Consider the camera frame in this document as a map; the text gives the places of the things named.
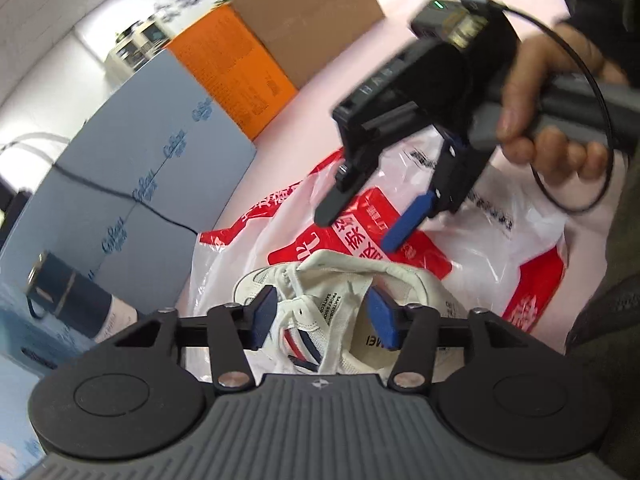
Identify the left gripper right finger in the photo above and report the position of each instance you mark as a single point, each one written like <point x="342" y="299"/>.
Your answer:
<point x="412" y="331"/>

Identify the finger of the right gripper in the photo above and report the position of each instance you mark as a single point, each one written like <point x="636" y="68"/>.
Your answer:
<point x="421" y="208"/>
<point x="349" y="179"/>

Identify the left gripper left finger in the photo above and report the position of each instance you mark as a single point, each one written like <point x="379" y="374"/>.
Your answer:
<point x="231" y="330"/>

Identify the white shoelace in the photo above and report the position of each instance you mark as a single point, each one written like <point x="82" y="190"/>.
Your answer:
<point x="300" y="299"/>

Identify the white sneaker with stripes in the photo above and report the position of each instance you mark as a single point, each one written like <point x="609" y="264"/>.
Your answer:
<point x="352" y="346"/>

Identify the person right hand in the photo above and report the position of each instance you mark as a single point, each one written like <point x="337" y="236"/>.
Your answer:
<point x="608" y="48"/>

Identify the red white plastic bag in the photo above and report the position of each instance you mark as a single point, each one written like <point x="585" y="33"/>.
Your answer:
<point x="499" y="251"/>

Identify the brown cardboard box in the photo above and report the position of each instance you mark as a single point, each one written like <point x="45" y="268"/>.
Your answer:
<point x="303" y="36"/>

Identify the orange cardboard box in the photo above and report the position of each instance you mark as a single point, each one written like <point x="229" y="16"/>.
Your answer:
<point x="234" y="68"/>

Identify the light blue cardboard box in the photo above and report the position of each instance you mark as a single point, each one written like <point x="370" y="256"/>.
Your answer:
<point x="124" y="203"/>

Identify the dark blue thermos bottle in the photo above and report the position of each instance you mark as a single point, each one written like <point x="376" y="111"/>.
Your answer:
<point x="76" y="301"/>

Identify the beige wall cabinet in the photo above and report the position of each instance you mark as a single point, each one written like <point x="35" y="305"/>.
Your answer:
<point x="134" y="47"/>

